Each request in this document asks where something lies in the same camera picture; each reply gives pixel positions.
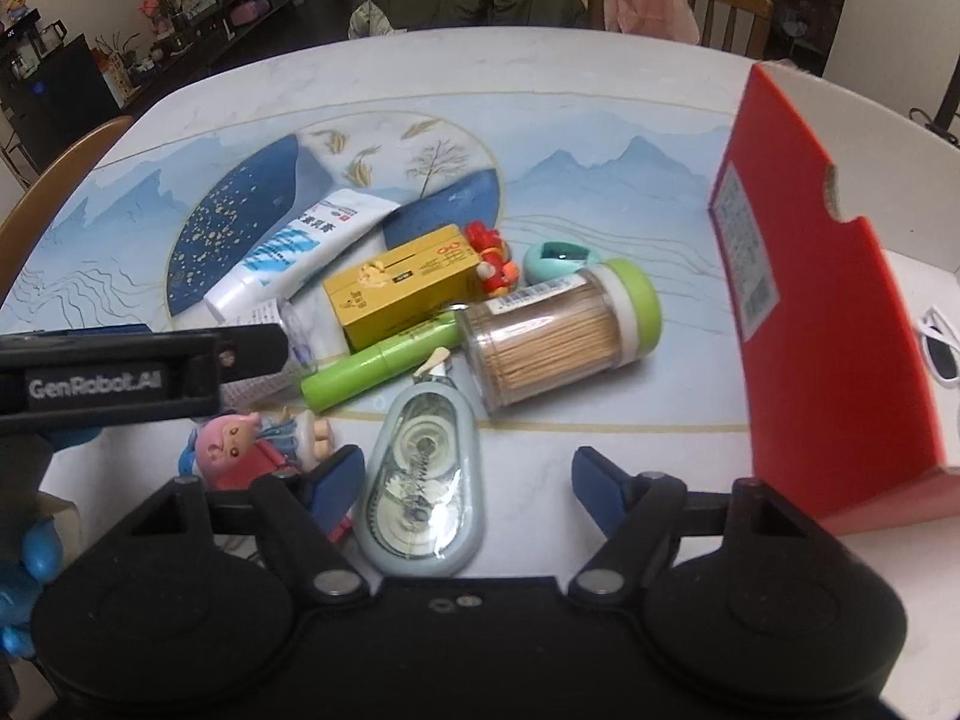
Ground grey correction tape dispenser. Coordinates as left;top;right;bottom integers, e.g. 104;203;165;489
351;348;485;578

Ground red figurine keychain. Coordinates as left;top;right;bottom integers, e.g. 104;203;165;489
463;220;520;295

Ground person's left hand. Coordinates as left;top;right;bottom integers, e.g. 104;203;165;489
0;424;103;661

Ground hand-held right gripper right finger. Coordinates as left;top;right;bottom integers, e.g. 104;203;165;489
566;446;815;608

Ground small clear plastic bottle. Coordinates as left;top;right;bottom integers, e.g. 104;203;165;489
225;298;325;407

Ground black cabinet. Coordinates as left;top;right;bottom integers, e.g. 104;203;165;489
0;9;125;167

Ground wooden chair with curved back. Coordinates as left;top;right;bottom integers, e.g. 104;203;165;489
0;115;136;242

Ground yellow cardboard box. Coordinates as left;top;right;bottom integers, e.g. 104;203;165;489
324;223;485;352

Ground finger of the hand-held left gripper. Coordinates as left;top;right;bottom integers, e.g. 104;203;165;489
216;322;290;397

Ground toothpick jar with green lid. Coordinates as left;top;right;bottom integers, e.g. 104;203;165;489
453;258;664;415

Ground red cardboard box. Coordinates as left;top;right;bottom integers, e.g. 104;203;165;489
708;60;960;538

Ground white patterned cloth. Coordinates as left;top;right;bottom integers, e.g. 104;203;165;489
348;0;410;40

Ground pink pig figurine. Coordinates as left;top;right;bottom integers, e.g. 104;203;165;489
178;408;355;542

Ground teal pencil sharpener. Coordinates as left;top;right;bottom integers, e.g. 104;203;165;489
522;240;602;287

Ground white sunglasses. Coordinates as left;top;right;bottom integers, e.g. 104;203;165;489
918;306;960;392

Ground white blue toothpaste tube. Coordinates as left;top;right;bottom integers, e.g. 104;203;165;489
202;187;403;323

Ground green tube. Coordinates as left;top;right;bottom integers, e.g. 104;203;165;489
300;310;463;415

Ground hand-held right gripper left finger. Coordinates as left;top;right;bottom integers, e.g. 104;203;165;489
131;446;370;605

